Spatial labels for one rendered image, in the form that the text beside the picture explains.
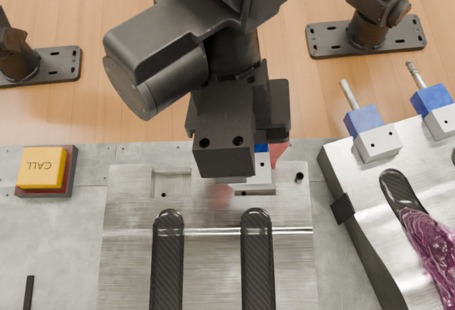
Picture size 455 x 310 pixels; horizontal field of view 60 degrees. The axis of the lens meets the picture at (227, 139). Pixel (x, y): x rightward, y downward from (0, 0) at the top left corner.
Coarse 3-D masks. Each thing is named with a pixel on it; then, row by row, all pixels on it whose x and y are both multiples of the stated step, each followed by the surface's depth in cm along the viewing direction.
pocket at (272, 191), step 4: (236, 192) 53; (240, 192) 53; (244, 192) 53; (248, 192) 53; (252, 192) 53; (256, 192) 53; (260, 192) 53; (264, 192) 53; (268, 192) 53; (272, 192) 53
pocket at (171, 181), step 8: (160, 168) 54; (168, 168) 54; (176, 168) 54; (184, 168) 54; (152, 176) 53; (160, 176) 54; (168, 176) 54; (176, 176) 54; (184, 176) 54; (152, 184) 53; (160, 184) 54; (168, 184) 54; (176, 184) 54; (184, 184) 54; (152, 192) 52; (160, 192) 54; (168, 192) 54; (176, 192) 54; (184, 192) 53
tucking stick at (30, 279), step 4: (28, 276) 56; (32, 276) 56; (28, 280) 56; (32, 280) 56; (28, 284) 55; (32, 284) 55; (28, 288) 55; (28, 292) 55; (24, 296) 55; (28, 296) 55; (24, 300) 55; (28, 300) 55; (24, 304) 54; (28, 304) 54; (24, 308) 54; (28, 308) 54
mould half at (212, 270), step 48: (144, 192) 51; (192, 192) 51; (288, 192) 50; (144, 240) 49; (192, 240) 49; (288, 240) 48; (144, 288) 47; (192, 288) 47; (240, 288) 46; (288, 288) 46
